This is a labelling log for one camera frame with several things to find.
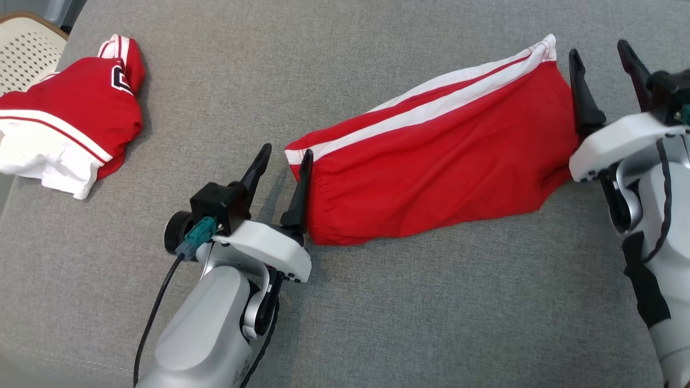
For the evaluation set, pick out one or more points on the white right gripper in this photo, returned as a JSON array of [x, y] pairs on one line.
[[620, 143]]

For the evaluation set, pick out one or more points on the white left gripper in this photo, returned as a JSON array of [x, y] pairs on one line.
[[269, 245]]

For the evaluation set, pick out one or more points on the red shorts white stripes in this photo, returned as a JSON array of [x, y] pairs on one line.
[[431, 172]]

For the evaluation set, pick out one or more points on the red white numbered jersey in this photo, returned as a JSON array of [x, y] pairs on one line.
[[81, 108]]

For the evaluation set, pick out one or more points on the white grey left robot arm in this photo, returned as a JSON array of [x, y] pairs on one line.
[[205, 323]]

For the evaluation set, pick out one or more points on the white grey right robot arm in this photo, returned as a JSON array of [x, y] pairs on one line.
[[674, 226]]

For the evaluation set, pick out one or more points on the cream perforated laundry basket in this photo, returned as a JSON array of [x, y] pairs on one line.
[[27, 51]]

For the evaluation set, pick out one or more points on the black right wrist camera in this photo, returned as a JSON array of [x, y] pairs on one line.
[[668, 89]]

